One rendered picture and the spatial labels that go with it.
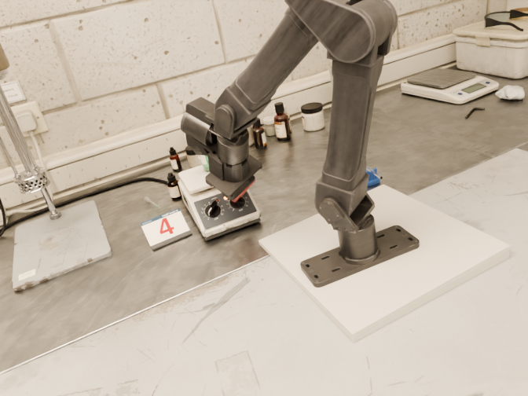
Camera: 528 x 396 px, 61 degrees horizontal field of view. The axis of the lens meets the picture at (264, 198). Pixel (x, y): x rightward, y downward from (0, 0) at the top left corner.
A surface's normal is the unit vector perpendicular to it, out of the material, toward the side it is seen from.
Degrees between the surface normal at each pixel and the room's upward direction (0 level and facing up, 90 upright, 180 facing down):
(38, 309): 0
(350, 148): 90
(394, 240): 2
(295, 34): 100
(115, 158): 90
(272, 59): 88
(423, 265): 2
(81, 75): 90
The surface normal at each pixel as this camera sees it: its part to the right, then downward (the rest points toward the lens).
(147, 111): 0.44, 0.37
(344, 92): -0.57, 0.58
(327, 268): -0.20, -0.87
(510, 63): -0.89, 0.38
